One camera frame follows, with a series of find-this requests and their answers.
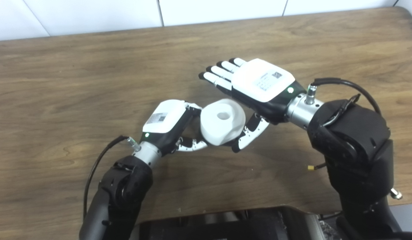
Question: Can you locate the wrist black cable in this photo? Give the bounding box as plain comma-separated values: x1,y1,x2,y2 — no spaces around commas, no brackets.
306,78,383,115
83,135,141,219

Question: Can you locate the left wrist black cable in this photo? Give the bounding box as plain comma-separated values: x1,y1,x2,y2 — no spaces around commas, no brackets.
83,135,141,219

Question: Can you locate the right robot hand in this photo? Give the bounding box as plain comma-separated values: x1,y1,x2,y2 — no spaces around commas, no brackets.
198,58,307,153

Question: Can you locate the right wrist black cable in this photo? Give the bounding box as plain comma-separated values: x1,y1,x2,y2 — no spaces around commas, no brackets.
306,78,383,115

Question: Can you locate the round white piece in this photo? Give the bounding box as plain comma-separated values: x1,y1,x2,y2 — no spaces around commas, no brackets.
200,98,246,146

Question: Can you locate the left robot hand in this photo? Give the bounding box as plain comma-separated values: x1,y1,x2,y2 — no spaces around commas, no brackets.
140,99,208,156

